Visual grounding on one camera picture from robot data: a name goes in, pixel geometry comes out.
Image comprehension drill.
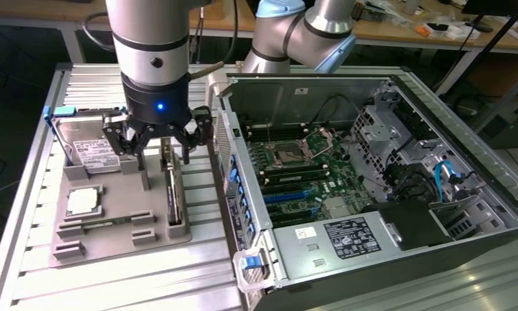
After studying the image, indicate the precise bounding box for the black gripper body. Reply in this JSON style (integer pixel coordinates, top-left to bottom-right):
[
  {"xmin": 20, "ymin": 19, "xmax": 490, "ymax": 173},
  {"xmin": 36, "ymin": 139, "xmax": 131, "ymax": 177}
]
[{"xmin": 120, "ymin": 74, "xmax": 191, "ymax": 126}]

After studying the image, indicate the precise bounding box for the RAM memory stick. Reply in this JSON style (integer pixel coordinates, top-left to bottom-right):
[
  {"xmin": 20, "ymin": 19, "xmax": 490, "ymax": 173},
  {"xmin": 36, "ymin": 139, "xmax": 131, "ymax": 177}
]
[{"xmin": 159, "ymin": 137, "xmax": 184, "ymax": 227}]

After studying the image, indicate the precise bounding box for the blue expansion slot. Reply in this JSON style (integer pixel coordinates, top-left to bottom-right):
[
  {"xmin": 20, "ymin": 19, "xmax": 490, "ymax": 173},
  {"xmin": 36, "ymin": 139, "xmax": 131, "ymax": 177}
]
[{"xmin": 262, "ymin": 190, "xmax": 310, "ymax": 205}]

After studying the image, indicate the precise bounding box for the silver hard disk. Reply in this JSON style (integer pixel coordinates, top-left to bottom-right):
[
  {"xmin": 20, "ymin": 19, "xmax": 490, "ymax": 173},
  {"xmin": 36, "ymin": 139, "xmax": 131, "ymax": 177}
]
[{"xmin": 52, "ymin": 117, "xmax": 128, "ymax": 171}]

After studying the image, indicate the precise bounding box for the blue disk carrier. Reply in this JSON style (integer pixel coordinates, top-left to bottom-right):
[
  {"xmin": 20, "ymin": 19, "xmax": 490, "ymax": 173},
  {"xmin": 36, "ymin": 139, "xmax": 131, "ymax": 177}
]
[{"xmin": 42, "ymin": 105, "xmax": 128, "ymax": 169}]

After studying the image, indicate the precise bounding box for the gray parts rack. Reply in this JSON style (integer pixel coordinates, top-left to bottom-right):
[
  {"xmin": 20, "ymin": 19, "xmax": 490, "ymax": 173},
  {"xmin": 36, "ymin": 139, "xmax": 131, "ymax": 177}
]
[{"xmin": 46, "ymin": 135, "xmax": 194, "ymax": 270}]

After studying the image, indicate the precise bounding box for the CPU socket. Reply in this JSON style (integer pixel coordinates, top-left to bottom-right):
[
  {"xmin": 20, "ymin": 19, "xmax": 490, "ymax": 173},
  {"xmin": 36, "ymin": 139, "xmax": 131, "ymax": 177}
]
[{"xmin": 271, "ymin": 144, "xmax": 307, "ymax": 168}]

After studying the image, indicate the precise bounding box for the silver CPU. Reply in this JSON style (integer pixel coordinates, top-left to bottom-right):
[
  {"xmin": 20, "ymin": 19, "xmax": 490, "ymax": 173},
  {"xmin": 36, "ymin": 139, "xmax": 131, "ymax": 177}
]
[{"xmin": 64, "ymin": 189, "xmax": 102, "ymax": 215}]

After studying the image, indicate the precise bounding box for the black RAM stick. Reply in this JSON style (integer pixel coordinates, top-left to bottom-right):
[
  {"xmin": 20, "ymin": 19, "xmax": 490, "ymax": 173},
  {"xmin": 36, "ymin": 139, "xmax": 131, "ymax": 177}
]
[{"xmin": 260, "ymin": 169, "xmax": 330, "ymax": 186}]

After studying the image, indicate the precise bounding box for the green RAM stick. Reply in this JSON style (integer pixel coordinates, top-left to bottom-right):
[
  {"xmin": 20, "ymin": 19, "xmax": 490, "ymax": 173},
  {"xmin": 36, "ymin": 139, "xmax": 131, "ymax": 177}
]
[{"xmin": 80, "ymin": 218, "xmax": 134, "ymax": 228}]

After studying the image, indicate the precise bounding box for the metal socket cover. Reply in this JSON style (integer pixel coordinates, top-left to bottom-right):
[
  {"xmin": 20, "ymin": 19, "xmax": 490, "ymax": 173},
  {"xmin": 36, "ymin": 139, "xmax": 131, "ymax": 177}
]
[{"xmin": 299, "ymin": 127, "xmax": 338, "ymax": 160}]

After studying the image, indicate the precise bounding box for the green motherboard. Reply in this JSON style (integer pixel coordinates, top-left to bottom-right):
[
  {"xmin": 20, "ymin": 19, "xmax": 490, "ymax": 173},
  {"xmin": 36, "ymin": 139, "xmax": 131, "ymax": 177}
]
[{"xmin": 240, "ymin": 124, "xmax": 386, "ymax": 228}]

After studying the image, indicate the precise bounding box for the long wooden desk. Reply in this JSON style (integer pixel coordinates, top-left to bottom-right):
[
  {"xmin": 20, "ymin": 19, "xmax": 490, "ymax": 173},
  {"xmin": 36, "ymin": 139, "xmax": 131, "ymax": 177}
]
[{"xmin": 0, "ymin": 0, "xmax": 256, "ymax": 63}]

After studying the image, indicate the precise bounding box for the silver chipset heat sink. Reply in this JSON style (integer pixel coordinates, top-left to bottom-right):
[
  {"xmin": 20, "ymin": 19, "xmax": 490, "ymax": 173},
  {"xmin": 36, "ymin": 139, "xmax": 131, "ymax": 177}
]
[{"xmin": 324, "ymin": 198, "xmax": 359, "ymax": 219}]

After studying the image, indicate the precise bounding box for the metal disk bay cage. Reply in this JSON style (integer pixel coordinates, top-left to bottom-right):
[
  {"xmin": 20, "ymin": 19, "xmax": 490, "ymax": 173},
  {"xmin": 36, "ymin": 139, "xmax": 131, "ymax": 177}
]
[{"xmin": 348, "ymin": 102, "xmax": 420, "ymax": 170}]

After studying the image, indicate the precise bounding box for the gray power supply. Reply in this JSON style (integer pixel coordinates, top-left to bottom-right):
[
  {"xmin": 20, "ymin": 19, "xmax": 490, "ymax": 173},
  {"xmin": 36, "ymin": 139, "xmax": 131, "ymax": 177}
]
[{"xmin": 271, "ymin": 210, "xmax": 404, "ymax": 281}]

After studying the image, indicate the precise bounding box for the cluttered wooden desk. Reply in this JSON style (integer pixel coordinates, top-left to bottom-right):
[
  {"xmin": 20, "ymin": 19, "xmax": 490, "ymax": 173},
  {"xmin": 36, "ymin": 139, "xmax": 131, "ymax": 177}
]
[{"xmin": 352, "ymin": 0, "xmax": 518, "ymax": 95}]

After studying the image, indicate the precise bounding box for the open black PC case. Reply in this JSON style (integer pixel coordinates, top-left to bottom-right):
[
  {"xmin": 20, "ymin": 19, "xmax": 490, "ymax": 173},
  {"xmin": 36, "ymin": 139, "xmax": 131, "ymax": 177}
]
[{"xmin": 204, "ymin": 66, "xmax": 518, "ymax": 311}]

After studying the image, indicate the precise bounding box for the black tripod pole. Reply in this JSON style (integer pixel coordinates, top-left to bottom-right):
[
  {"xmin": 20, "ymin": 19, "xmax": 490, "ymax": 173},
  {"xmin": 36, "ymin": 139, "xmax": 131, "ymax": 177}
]
[{"xmin": 431, "ymin": 0, "xmax": 518, "ymax": 92}]

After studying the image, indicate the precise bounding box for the thin black wire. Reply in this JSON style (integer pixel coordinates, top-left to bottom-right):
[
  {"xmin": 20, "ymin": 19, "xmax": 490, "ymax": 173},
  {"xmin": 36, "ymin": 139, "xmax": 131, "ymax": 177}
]
[{"xmin": 307, "ymin": 93, "xmax": 359, "ymax": 126}]

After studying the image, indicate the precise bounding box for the blue wire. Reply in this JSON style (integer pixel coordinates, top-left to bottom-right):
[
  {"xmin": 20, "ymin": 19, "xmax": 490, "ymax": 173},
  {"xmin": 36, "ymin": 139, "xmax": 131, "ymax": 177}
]
[{"xmin": 432, "ymin": 159, "xmax": 463, "ymax": 203}]

